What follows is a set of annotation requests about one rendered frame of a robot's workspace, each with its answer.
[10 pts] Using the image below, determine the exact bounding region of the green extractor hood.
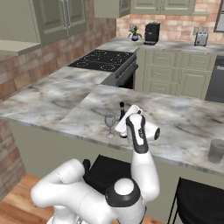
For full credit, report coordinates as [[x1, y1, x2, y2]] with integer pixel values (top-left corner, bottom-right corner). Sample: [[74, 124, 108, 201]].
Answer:
[[0, 38, 42, 57]]

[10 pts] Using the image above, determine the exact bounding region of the silver toaster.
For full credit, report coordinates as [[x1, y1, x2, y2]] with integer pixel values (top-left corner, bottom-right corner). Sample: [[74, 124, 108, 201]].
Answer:
[[193, 31, 209, 47]]

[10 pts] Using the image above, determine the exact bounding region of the clear wine glass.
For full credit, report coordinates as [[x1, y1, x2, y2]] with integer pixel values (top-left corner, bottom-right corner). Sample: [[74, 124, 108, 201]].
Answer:
[[104, 112, 116, 140]]

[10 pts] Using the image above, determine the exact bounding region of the black coffee machine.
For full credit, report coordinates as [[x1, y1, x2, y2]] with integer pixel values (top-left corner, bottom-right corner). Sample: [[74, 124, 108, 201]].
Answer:
[[143, 21, 162, 46]]

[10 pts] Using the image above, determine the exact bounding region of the green wall cupboard run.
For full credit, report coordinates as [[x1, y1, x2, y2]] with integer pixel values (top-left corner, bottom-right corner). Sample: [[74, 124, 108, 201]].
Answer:
[[93, 0, 197, 19]]

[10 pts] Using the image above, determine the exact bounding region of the green glazed wall cupboard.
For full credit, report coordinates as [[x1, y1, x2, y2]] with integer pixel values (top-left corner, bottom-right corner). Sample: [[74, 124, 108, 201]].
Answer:
[[28, 0, 88, 46]]

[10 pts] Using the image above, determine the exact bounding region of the black hob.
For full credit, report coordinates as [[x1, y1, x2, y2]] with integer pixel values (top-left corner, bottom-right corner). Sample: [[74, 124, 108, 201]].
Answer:
[[66, 49, 138, 74]]

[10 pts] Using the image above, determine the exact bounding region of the dark dishwasher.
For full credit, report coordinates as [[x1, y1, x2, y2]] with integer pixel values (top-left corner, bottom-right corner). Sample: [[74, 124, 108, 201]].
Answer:
[[204, 54, 224, 104]]

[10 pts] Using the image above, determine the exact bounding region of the dark wine bottle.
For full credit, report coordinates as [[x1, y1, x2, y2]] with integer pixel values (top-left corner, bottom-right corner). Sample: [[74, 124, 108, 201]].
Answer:
[[118, 101, 130, 139]]

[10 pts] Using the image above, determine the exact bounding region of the grey framed window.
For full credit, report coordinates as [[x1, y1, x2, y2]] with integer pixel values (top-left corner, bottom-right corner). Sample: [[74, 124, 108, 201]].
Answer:
[[213, 0, 224, 33]]

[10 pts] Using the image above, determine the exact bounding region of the clear glass cup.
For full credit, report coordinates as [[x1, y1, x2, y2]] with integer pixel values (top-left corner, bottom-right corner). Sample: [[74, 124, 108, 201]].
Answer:
[[207, 138, 224, 165]]

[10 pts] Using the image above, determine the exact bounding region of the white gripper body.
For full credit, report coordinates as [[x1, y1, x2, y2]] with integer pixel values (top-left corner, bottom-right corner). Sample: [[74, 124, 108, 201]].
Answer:
[[114, 104, 144, 134]]

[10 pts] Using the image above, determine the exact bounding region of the green base cupboard run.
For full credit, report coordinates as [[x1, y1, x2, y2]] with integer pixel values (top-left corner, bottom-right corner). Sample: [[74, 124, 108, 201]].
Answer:
[[134, 47, 219, 101]]

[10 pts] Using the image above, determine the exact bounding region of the grey oven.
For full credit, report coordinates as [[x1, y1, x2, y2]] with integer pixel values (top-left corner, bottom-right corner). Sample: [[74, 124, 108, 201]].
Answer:
[[100, 57, 140, 90]]

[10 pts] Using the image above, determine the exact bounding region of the potted plant in blue pot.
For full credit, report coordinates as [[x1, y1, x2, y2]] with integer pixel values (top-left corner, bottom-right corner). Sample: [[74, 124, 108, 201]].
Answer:
[[127, 24, 144, 42]]

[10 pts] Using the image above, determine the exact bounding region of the black bar stool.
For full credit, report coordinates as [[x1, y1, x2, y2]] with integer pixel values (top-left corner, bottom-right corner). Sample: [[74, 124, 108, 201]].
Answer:
[[166, 177, 224, 224], [82, 154, 133, 196]]

